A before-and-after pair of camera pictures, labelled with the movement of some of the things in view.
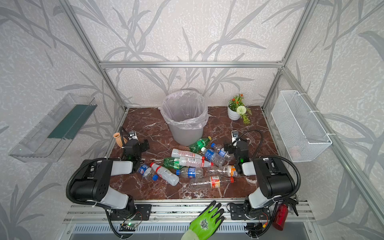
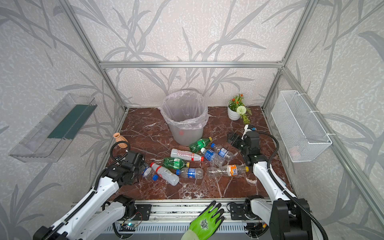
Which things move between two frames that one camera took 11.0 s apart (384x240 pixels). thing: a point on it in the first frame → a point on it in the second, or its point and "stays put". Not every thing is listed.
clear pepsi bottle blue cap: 190,172 stays put
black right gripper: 235,146 → 240,141
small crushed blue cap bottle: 148,172 stays put
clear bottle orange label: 228,170 stays put
